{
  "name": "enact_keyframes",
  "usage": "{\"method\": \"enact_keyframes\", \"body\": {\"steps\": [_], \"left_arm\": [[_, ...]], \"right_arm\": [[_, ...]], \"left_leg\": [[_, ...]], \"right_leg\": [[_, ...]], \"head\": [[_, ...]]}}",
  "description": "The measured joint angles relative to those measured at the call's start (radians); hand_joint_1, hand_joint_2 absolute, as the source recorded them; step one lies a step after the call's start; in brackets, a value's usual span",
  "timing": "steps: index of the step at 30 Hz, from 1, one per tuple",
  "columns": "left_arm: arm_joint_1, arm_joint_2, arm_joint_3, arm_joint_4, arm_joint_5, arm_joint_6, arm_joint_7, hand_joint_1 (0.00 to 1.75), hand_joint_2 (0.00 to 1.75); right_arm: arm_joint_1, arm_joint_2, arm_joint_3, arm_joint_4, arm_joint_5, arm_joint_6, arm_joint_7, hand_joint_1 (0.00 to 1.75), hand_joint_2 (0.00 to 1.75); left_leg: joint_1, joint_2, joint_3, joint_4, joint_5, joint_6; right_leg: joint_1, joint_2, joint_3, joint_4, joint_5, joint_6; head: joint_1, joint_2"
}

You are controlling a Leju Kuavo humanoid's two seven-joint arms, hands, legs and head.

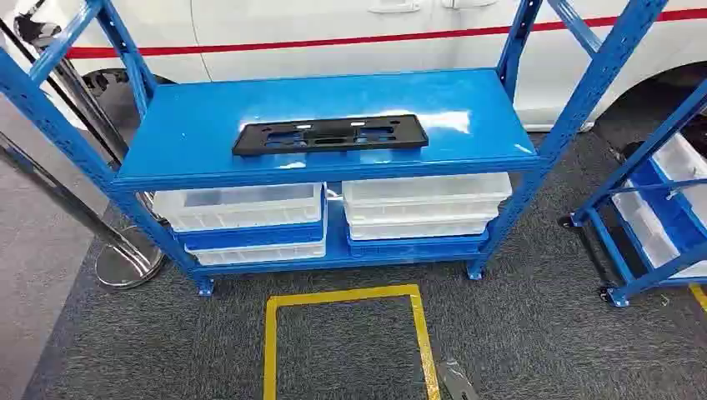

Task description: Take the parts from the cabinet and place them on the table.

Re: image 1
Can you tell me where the blue metal shelf rack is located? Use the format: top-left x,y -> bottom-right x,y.
0,0 -> 672,299

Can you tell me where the robot's black foot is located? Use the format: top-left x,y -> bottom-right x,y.
436,359 -> 482,400

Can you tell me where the blue wheeled shelf rack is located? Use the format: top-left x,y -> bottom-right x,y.
558,77 -> 707,308

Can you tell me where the white car with red stripe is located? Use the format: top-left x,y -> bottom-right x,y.
11,0 -> 707,133

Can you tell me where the chrome stanchion post with base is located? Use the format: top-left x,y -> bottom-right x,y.
0,132 -> 167,290

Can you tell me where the long black plastic bracket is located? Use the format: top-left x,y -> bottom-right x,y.
232,114 -> 430,158

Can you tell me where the yellow floor tape square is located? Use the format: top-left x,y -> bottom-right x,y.
263,284 -> 442,400

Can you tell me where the clear plastic bin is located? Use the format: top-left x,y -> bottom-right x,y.
348,218 -> 494,242
153,182 -> 324,233
651,132 -> 707,228
611,182 -> 707,280
343,199 -> 507,227
184,238 -> 329,268
341,172 -> 514,210

